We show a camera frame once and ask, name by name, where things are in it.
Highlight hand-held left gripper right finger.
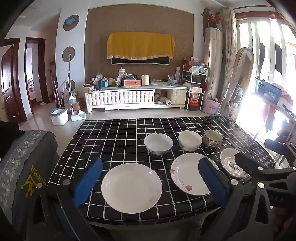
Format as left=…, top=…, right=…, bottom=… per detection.
left=198, top=158, right=274, bottom=241

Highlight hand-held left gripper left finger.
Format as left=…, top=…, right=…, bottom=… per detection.
left=30, top=158, right=114, bottom=241

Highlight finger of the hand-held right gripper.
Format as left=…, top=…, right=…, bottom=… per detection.
left=264, top=138, right=296, bottom=163
left=234, top=152, right=269, bottom=177

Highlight small white plate floral print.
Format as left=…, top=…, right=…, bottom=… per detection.
left=220, top=148, right=250, bottom=178

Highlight white plate with pink flowers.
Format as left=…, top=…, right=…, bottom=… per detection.
left=170, top=153, right=220, bottom=196

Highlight large plain white plate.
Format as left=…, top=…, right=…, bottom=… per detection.
left=101, top=163, right=162, bottom=214

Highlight white bowl with floral outside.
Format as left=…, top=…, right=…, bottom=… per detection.
left=144, top=133, right=173, bottom=156

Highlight red clothing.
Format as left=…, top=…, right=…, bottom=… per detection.
left=261, top=103, right=277, bottom=131

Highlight dark speckled patterned bowl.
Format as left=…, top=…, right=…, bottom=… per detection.
left=203, top=129, right=223, bottom=148

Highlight plain white bowl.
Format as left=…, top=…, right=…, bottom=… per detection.
left=178, top=130, right=203, bottom=152

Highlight black white checked tablecloth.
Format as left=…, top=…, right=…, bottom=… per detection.
left=50, top=116, right=275, bottom=226

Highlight blue plastic basket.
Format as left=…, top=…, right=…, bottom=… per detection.
left=255, top=77, right=282, bottom=105

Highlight grey embroidered chair cover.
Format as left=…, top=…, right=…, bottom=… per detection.
left=0, top=130, right=58, bottom=232

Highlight white dustpan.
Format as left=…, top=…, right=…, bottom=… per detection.
left=70, top=109, right=86, bottom=122

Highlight white mop bucket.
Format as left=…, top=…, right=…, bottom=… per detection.
left=49, top=107, right=69, bottom=126

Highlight standing arched mirror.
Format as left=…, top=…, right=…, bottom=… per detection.
left=218, top=47, right=255, bottom=120

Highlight grey broom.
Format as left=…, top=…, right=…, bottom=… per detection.
left=68, top=91, right=77, bottom=114

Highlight black hanging garment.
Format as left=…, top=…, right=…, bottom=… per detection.
left=259, top=42, right=266, bottom=70
left=275, top=43, right=283, bottom=73

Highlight white padded television cabinet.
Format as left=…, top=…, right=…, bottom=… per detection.
left=84, top=85, right=188, bottom=114

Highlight black cloth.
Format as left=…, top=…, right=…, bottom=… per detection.
left=0, top=121, right=25, bottom=160

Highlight white metal shelf rack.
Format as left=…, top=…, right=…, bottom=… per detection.
left=181, top=64, right=208, bottom=112

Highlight silver floor air conditioner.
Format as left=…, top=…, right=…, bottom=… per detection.
left=205, top=27, right=223, bottom=102

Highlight patterned beige curtain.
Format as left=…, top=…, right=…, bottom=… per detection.
left=220, top=7, right=236, bottom=102

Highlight dark wooden door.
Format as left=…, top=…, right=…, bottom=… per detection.
left=0, top=38, right=22, bottom=123

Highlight black television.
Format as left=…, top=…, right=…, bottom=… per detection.
left=111, top=57, right=170, bottom=66

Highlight orange artificial flowers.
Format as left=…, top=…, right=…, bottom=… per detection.
left=206, top=13, right=221, bottom=29

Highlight yellow cloth television cover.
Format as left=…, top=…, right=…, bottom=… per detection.
left=107, top=32, right=175, bottom=60

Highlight dark wooden door frame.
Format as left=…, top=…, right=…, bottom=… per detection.
left=24, top=38, right=48, bottom=109

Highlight blue round wall clock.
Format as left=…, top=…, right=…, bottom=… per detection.
left=63, top=14, right=80, bottom=31

